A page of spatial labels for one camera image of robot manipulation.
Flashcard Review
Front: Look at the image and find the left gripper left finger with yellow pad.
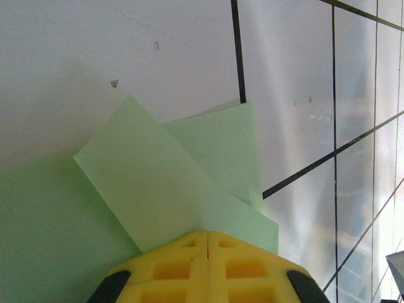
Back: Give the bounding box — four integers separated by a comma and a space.
86, 230, 210, 303

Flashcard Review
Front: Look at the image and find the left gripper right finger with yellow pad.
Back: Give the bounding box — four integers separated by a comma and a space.
206, 230, 331, 303

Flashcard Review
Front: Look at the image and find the light green cloth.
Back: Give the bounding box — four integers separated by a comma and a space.
0, 93, 280, 303

